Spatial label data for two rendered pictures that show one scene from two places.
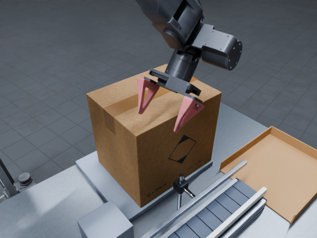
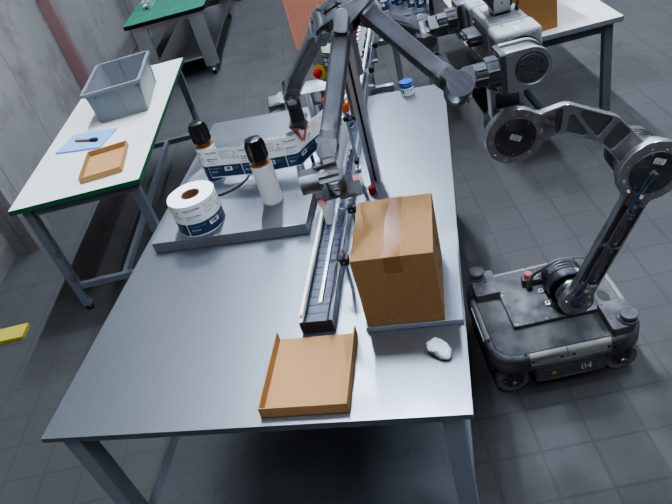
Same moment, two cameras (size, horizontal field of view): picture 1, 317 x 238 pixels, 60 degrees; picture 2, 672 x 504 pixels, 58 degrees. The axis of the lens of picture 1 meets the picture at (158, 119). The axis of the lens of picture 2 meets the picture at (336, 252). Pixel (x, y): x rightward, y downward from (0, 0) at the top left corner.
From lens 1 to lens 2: 2.14 m
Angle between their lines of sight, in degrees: 100
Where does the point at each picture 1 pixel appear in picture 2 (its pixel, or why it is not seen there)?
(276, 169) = (314, 371)
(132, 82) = (420, 218)
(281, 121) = not seen: outside the picture
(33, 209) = not seen: hidden behind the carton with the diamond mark
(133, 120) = (372, 205)
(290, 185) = (294, 366)
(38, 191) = (448, 226)
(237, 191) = (321, 311)
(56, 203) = not seen: hidden behind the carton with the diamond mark
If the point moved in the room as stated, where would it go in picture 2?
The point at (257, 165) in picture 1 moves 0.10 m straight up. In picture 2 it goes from (331, 362) to (323, 339)
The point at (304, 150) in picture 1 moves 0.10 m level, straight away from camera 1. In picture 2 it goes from (300, 411) to (304, 440)
